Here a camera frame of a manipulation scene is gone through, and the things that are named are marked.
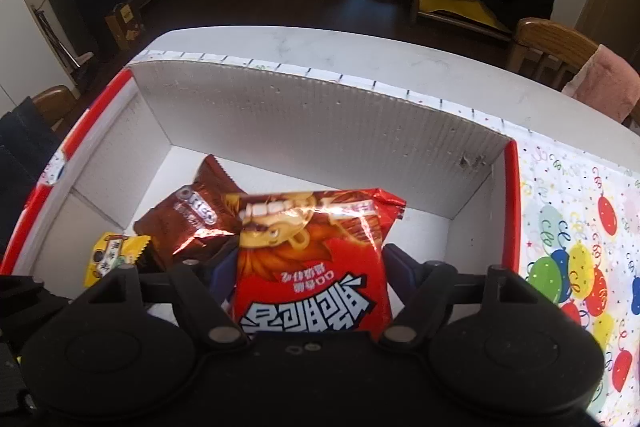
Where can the red cardboard box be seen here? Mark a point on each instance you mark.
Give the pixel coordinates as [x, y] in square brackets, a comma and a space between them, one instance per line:
[300, 132]

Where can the yellow paper bag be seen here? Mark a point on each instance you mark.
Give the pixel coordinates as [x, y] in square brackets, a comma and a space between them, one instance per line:
[122, 24]

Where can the large red snack packet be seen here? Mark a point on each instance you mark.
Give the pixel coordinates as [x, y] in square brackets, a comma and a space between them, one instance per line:
[310, 272]

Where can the yellow snack packet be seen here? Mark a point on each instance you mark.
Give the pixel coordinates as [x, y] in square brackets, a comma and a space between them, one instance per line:
[107, 257]

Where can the dark chair cushion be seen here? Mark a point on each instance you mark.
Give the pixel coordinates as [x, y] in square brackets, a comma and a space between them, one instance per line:
[25, 167]

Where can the wooden chair with cloth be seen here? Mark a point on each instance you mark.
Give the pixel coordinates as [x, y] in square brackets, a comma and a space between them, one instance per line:
[545, 49]

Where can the pink cloth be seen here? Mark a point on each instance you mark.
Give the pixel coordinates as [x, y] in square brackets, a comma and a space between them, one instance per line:
[607, 82]

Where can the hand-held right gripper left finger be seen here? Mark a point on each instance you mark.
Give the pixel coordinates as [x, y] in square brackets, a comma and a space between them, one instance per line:
[220, 279]

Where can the brown cookie packet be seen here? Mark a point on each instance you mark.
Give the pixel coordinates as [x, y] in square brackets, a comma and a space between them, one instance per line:
[185, 217]

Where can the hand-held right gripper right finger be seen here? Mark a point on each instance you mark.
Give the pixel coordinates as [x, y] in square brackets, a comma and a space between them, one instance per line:
[400, 268]

